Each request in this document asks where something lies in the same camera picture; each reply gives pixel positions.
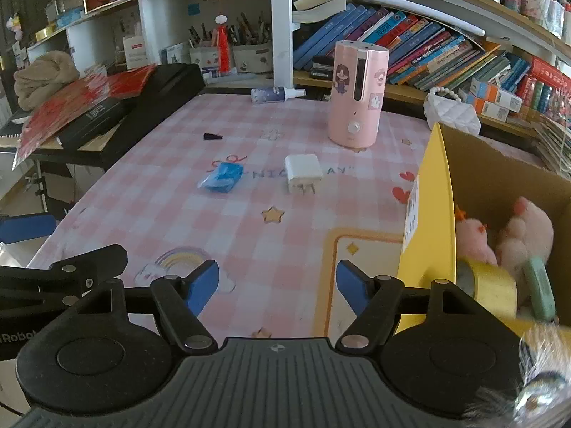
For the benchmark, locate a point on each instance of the white pen holder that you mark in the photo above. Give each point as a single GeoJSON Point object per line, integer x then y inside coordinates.
{"type": "Point", "coordinates": [556, 15]}

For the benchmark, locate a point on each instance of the blue plastic packet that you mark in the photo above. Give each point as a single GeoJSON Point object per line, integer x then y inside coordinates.
{"type": "Point", "coordinates": [221, 177]}

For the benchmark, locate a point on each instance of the fabric pen holder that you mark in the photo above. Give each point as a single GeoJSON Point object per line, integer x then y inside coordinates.
{"type": "Point", "coordinates": [252, 59]}
{"type": "Point", "coordinates": [206, 59]}

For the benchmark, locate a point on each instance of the white charger plug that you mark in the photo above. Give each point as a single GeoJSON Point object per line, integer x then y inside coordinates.
{"type": "Point", "coordinates": [303, 171]}

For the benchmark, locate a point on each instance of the green tape roll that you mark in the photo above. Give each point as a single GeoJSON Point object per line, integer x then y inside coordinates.
{"type": "Point", "coordinates": [539, 287]}

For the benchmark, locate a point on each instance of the blue flat object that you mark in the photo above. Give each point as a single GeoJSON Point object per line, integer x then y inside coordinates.
{"type": "Point", "coordinates": [26, 228]}

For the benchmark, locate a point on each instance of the black printer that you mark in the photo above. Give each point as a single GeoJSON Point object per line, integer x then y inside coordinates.
{"type": "Point", "coordinates": [169, 89]}

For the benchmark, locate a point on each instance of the grey fluffy fur trim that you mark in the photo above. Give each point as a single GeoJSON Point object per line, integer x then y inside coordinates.
{"type": "Point", "coordinates": [539, 374]}

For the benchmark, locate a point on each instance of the spiral notebook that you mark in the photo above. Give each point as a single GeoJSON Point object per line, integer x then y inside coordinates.
{"type": "Point", "coordinates": [18, 129]}

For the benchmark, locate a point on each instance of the small pink plush toy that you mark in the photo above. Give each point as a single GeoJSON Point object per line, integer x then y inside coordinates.
{"type": "Point", "coordinates": [475, 240]}

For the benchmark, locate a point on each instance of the red tassel ornament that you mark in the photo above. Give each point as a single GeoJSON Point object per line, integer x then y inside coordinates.
{"type": "Point", "coordinates": [221, 44]}

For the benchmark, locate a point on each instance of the white wooden bookshelf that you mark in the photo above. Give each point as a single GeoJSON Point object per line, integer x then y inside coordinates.
{"type": "Point", "coordinates": [281, 31]}

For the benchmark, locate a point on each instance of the white paperback book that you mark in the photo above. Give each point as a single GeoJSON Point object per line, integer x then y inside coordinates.
{"type": "Point", "coordinates": [319, 12]}

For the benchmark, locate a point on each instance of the orange and white box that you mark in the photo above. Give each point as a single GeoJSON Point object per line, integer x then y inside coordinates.
{"type": "Point", "coordinates": [490, 110]}
{"type": "Point", "coordinates": [495, 93]}

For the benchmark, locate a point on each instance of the round pink plush toy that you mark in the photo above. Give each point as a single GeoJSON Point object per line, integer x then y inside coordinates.
{"type": "Point", "coordinates": [526, 236]}

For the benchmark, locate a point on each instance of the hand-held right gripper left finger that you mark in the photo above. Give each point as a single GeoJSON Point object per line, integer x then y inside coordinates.
{"type": "Point", "coordinates": [203, 285]}

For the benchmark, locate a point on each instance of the white card box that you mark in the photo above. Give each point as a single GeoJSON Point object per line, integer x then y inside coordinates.
{"type": "Point", "coordinates": [136, 51]}

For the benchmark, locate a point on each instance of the yellow-flapped cardboard box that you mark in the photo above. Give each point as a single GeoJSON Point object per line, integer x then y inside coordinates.
{"type": "Point", "coordinates": [490, 174]}

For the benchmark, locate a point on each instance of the black flat box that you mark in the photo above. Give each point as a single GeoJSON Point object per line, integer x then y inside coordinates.
{"type": "Point", "coordinates": [93, 122]}

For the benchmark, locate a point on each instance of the white corner shelf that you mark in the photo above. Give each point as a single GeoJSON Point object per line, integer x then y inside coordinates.
{"type": "Point", "coordinates": [151, 18]}

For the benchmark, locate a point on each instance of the white quilted handbag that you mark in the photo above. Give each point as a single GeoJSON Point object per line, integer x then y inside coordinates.
{"type": "Point", "coordinates": [453, 113]}

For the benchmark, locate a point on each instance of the beige towel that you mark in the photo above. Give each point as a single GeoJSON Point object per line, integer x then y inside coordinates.
{"type": "Point", "coordinates": [44, 78]}

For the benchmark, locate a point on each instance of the yellow tape roll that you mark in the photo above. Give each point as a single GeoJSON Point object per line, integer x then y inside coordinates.
{"type": "Point", "coordinates": [490, 290]}

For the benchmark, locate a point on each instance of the red patterned folder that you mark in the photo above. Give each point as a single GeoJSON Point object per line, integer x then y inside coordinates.
{"type": "Point", "coordinates": [67, 107]}

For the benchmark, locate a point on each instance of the pink checkered tablecloth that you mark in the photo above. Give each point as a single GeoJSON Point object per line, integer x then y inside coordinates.
{"type": "Point", "coordinates": [178, 214]}

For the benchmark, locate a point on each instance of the small black box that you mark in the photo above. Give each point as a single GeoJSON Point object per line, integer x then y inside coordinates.
{"type": "Point", "coordinates": [322, 69]}

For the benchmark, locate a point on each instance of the white rolled tube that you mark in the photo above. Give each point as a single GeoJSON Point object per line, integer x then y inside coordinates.
{"type": "Point", "coordinates": [424, 11]}

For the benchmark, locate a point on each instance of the red box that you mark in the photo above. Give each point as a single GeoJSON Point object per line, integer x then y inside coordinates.
{"type": "Point", "coordinates": [551, 71]}

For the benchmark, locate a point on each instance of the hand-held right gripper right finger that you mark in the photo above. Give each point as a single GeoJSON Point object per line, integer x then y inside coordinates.
{"type": "Point", "coordinates": [352, 285]}

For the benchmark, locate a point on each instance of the small black cap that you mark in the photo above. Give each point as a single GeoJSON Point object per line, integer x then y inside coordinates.
{"type": "Point", "coordinates": [213, 136]}

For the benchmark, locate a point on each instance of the pink humidifier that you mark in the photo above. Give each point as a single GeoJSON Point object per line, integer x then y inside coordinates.
{"type": "Point", "coordinates": [357, 93]}

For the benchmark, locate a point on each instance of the white spray bottle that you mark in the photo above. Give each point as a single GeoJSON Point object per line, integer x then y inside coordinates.
{"type": "Point", "coordinates": [274, 95]}

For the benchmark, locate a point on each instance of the pile of colourful packets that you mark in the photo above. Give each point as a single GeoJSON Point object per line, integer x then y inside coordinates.
{"type": "Point", "coordinates": [546, 100]}

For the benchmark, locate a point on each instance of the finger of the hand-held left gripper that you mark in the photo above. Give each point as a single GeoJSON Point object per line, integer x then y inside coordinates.
{"type": "Point", "coordinates": [89, 263]}

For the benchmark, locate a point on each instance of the row of blue books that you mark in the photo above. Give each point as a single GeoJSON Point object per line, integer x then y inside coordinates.
{"type": "Point", "coordinates": [424, 49]}

